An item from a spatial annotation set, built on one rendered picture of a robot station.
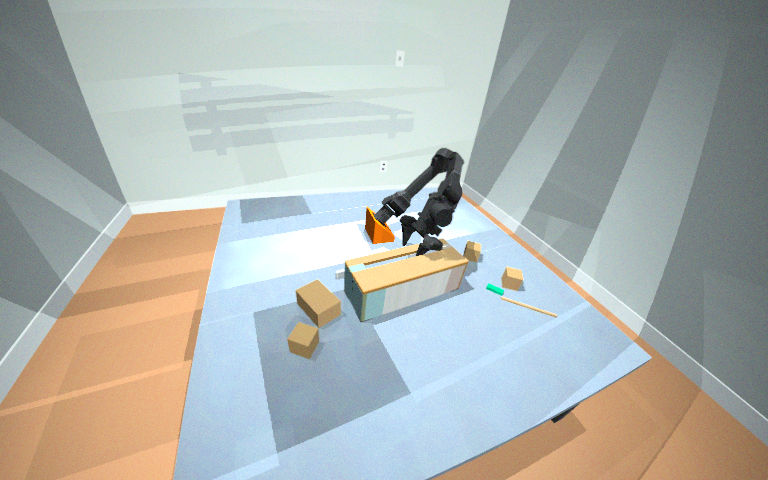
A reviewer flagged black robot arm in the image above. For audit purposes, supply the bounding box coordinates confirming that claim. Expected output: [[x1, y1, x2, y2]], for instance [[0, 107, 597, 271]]
[[372, 148, 465, 237]]

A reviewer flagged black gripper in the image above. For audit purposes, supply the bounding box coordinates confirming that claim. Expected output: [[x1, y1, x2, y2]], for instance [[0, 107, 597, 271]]
[[399, 210, 443, 257]]

